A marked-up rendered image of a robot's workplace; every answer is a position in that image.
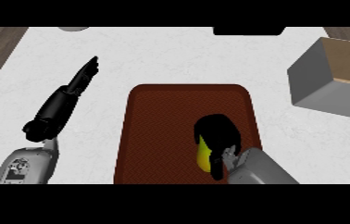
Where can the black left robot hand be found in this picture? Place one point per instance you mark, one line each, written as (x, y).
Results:
(57, 109)

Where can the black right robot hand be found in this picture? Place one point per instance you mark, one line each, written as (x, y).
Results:
(218, 132)

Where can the yellow-green pear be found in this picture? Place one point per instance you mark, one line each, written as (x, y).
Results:
(204, 158)

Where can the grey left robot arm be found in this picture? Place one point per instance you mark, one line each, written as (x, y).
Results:
(27, 166)

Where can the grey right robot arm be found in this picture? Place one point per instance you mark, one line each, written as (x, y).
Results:
(255, 167)

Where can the dark red-brown tray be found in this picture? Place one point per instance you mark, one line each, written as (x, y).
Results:
(169, 132)

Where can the grey cardboard box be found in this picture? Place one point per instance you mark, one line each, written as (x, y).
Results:
(321, 79)

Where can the grey round object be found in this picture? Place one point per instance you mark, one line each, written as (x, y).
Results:
(73, 28)

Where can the black appliance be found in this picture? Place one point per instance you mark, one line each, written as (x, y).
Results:
(249, 31)

